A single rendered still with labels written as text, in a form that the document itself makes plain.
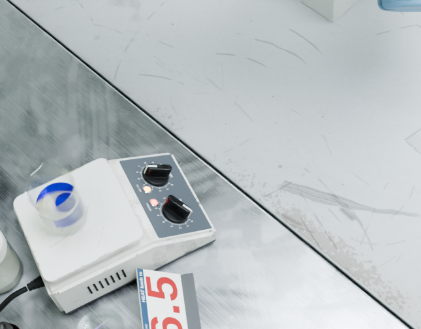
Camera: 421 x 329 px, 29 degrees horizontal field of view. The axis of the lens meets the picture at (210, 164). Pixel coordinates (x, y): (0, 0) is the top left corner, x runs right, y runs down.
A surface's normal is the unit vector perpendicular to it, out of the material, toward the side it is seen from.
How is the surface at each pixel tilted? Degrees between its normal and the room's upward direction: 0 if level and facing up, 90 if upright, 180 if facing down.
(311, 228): 0
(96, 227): 0
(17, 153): 0
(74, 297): 90
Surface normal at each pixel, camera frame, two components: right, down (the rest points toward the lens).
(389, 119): -0.11, -0.51
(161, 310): 0.55, -0.51
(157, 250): 0.44, 0.74
